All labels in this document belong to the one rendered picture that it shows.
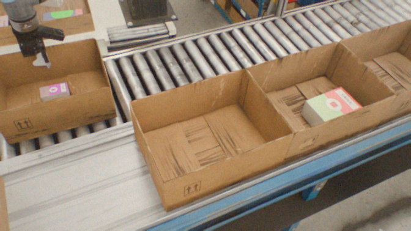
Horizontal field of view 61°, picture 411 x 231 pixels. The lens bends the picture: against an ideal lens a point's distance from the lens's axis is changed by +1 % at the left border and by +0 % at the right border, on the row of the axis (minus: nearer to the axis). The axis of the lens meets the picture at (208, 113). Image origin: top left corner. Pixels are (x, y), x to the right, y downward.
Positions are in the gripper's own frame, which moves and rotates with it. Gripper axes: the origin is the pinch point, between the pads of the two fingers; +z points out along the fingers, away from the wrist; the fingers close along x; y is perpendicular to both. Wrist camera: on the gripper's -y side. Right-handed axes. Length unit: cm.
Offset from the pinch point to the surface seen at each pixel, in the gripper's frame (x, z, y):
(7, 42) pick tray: -28.6, 10.6, 15.1
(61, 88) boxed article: 12.2, 2.9, -1.5
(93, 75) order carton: 5.4, 7.9, -14.8
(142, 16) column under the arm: -26, 10, -47
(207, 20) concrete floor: -102, 95, -127
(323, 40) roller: 21, 7, -126
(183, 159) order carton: 66, -12, -31
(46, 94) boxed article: 13.5, 2.8, 4.1
